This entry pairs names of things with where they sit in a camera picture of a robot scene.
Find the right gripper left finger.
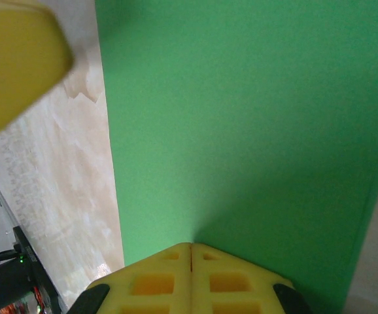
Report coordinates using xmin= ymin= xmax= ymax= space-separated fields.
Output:
xmin=66 ymin=242 xmax=192 ymax=314

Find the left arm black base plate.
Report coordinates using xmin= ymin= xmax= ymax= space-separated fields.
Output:
xmin=12 ymin=225 xmax=69 ymax=314

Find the green paper sheet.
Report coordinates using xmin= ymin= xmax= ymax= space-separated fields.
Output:
xmin=94 ymin=0 xmax=378 ymax=314

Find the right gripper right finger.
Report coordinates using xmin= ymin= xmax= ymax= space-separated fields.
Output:
xmin=191 ymin=242 xmax=313 ymax=314

